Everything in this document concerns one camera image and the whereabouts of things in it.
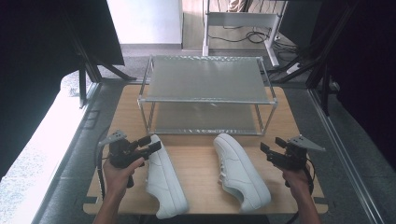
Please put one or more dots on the person's right hand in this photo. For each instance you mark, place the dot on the person's right hand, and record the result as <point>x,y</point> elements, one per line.
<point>295,182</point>

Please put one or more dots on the dark curtain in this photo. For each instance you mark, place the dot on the dark curtain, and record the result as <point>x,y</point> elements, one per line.
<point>28,77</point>
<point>367,77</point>

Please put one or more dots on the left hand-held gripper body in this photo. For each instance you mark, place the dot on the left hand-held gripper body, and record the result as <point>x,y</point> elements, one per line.
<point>121,154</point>

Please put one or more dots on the grey metal two-tier shoe rack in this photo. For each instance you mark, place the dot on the grey metal two-tier shoe rack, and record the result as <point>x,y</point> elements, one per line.
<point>205,79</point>

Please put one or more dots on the white sneaker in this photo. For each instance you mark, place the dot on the white sneaker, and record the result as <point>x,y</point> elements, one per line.
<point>163,180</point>
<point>239,174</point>

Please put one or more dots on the black metal stand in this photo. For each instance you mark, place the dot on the black metal stand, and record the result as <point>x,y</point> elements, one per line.
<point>320,74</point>
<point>90,68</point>

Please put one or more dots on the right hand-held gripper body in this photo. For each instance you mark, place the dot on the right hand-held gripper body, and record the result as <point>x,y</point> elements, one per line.
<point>294,155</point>

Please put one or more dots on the person's left hand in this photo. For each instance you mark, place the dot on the person's left hand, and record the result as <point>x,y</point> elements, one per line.
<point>118,179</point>

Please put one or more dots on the aluminium floor rail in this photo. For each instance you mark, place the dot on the aluminium floor rail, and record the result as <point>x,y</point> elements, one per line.
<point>345,155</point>

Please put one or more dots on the white power strip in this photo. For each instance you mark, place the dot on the white power strip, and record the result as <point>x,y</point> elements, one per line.
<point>293,68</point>

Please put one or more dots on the white desk frame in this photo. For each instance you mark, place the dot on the white desk frame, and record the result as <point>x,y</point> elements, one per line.
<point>239,19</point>

